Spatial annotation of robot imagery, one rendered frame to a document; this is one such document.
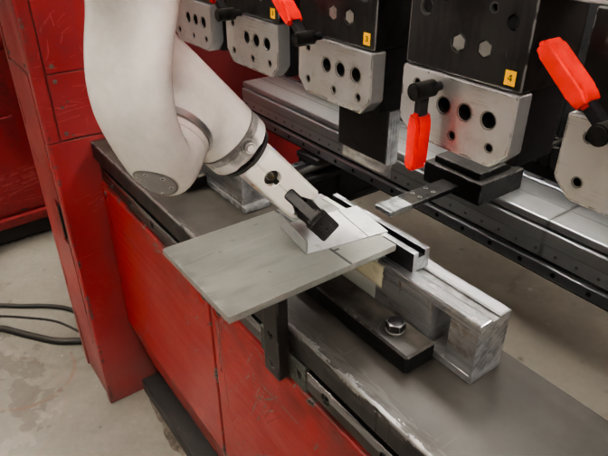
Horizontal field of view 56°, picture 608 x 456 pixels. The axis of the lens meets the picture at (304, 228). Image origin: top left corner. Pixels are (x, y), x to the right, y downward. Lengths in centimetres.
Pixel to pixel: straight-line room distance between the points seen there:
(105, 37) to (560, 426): 64
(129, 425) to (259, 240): 123
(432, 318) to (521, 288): 177
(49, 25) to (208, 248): 82
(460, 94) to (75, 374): 177
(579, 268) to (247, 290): 50
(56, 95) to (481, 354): 112
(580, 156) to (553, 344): 178
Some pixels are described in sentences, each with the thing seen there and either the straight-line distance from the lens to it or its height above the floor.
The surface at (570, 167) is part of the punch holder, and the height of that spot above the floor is 121.
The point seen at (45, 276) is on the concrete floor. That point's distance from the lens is 268.
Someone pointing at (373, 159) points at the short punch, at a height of 110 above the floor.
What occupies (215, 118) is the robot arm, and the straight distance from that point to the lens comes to 63.
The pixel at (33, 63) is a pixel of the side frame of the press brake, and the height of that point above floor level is 108.
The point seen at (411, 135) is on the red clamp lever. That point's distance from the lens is 62.
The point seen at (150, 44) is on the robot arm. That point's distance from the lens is 52.
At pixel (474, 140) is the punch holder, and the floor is 120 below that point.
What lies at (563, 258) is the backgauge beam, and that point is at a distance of 95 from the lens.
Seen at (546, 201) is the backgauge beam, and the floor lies 98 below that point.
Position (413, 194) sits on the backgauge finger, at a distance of 92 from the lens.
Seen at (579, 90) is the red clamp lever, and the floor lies 128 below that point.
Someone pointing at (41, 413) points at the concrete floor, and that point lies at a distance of 206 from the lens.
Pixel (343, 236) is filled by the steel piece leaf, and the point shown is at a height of 100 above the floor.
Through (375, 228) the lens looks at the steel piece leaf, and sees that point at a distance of 82.
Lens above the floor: 142
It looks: 31 degrees down
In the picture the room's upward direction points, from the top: straight up
